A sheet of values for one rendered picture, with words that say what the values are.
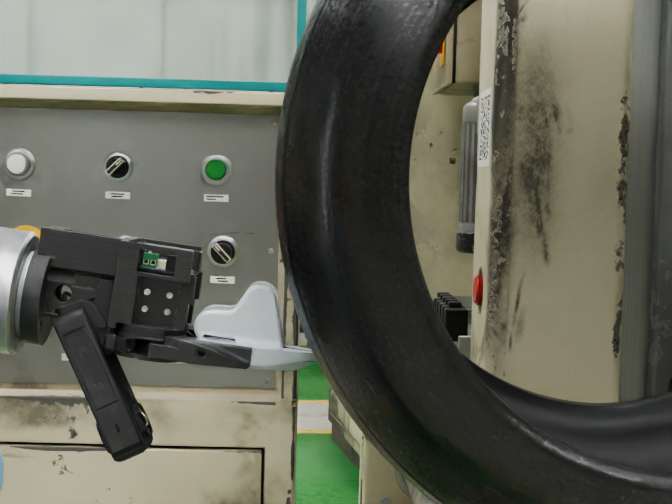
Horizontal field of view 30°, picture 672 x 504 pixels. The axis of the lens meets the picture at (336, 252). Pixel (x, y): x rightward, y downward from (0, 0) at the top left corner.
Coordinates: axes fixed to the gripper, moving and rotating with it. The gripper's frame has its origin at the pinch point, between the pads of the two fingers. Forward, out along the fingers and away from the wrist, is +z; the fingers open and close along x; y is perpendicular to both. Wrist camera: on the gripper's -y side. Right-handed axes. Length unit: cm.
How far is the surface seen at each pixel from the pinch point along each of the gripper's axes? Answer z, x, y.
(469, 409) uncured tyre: 11.0, -11.4, 0.3
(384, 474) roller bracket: 9.5, 23.6, -12.3
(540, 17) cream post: 17.5, 26.0, 31.7
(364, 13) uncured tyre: 0.5, -10.4, 24.3
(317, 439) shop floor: 19, 478, -100
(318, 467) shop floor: 20, 421, -100
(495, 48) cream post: 14.0, 27.4, 28.4
